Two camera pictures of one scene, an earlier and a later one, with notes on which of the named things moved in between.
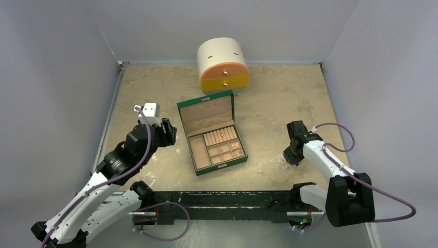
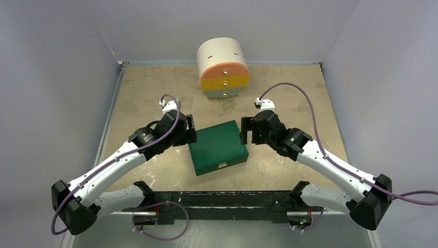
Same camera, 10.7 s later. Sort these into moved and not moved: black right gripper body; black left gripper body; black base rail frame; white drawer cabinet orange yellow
Moved: black right gripper body; black left gripper body
Not moved: black base rail frame; white drawer cabinet orange yellow
